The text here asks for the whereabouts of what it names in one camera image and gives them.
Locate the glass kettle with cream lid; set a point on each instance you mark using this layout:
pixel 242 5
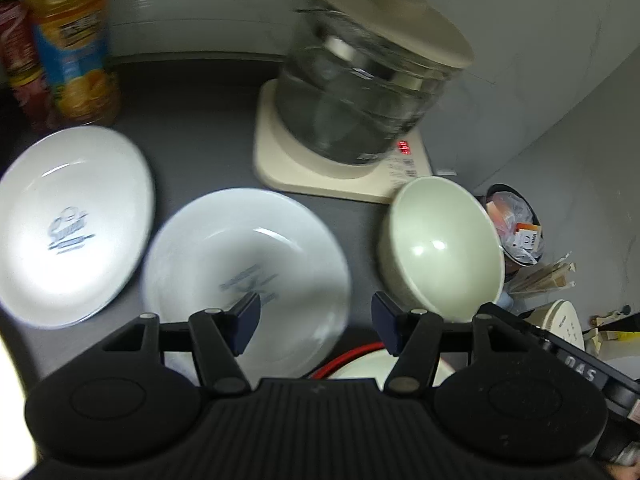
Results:
pixel 350 100

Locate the yellow bag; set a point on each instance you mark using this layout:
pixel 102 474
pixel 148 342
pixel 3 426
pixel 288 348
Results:
pixel 622 344

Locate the pale green bowl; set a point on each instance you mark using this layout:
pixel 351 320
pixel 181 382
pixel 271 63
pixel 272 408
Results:
pixel 440 250

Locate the white rice cooker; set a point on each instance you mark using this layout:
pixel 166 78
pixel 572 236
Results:
pixel 562 322

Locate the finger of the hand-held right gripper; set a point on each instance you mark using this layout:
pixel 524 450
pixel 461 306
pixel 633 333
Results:
pixel 520 327

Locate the red-rimmed cream bowl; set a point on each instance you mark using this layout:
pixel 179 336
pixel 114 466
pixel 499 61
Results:
pixel 357 367

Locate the white plate with blue logo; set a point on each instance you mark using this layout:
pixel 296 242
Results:
pixel 75 200
pixel 240 240

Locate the bundle of chopstick packets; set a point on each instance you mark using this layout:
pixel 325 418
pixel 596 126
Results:
pixel 545 275

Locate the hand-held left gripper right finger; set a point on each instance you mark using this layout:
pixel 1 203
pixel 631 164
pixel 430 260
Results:
pixel 387 321

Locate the red chips can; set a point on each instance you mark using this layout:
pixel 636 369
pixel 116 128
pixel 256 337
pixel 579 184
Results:
pixel 35 107
pixel 15 40

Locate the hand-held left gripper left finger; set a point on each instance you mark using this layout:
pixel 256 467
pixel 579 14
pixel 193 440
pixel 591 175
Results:
pixel 247 311

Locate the brown trash bin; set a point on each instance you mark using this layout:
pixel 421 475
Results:
pixel 520 240

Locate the cream kettle base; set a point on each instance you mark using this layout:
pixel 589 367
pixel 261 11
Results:
pixel 300 175

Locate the orange juice bottle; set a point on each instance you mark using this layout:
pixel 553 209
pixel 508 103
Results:
pixel 75 60

